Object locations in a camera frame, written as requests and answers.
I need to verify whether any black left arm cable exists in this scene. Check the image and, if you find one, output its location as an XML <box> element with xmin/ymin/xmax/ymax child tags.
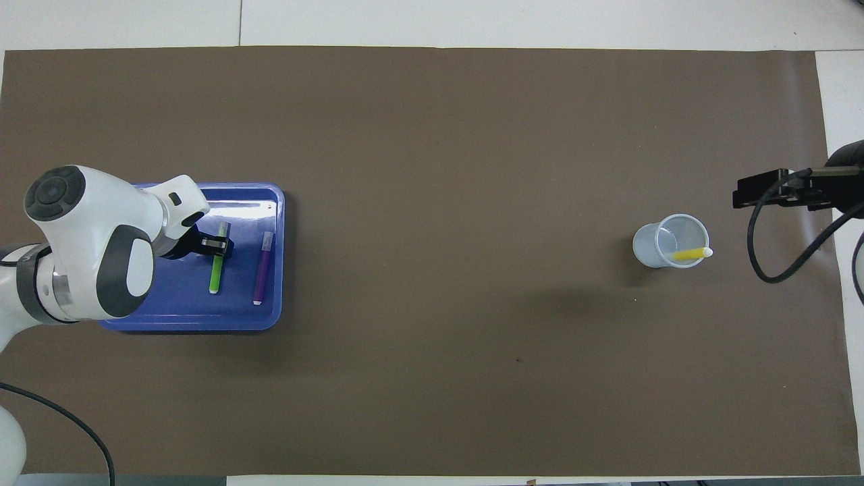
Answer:
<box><xmin>0</xmin><ymin>382</ymin><xmax>116</xmax><ymax>486</ymax></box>

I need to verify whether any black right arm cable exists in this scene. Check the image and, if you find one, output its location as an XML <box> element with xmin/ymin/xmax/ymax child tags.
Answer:
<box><xmin>747</xmin><ymin>166</ymin><xmax>864</xmax><ymax>304</ymax></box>

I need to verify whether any light blue mesh cup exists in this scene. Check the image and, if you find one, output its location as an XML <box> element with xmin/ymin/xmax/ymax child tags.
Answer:
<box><xmin>632</xmin><ymin>213</ymin><xmax>711</xmax><ymax>269</ymax></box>

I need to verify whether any blue plastic tray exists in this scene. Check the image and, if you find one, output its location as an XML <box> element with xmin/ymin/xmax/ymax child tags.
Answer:
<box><xmin>98</xmin><ymin>182</ymin><xmax>286</xmax><ymax>333</ymax></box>

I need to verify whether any brown table mat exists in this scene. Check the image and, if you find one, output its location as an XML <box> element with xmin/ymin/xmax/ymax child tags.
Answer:
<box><xmin>0</xmin><ymin>46</ymin><xmax>861</xmax><ymax>477</ymax></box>

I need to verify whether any green pen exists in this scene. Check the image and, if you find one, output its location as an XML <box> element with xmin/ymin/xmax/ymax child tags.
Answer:
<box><xmin>209</xmin><ymin>221</ymin><xmax>231</xmax><ymax>295</ymax></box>

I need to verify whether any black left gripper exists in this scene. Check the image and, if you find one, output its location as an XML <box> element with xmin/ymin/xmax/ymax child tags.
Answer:
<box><xmin>164</xmin><ymin>228</ymin><xmax>236</xmax><ymax>261</ymax></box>

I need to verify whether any purple pen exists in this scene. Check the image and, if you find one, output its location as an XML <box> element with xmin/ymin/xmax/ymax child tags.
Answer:
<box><xmin>252</xmin><ymin>232</ymin><xmax>274</xmax><ymax>306</ymax></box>

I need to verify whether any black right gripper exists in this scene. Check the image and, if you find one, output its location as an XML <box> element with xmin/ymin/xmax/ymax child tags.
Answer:
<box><xmin>732</xmin><ymin>139</ymin><xmax>864</xmax><ymax>212</ymax></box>

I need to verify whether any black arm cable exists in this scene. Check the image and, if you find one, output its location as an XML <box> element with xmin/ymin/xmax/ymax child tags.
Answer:
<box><xmin>0</xmin><ymin>382</ymin><xmax>116</xmax><ymax>486</ymax></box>
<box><xmin>747</xmin><ymin>166</ymin><xmax>864</xmax><ymax>304</ymax></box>

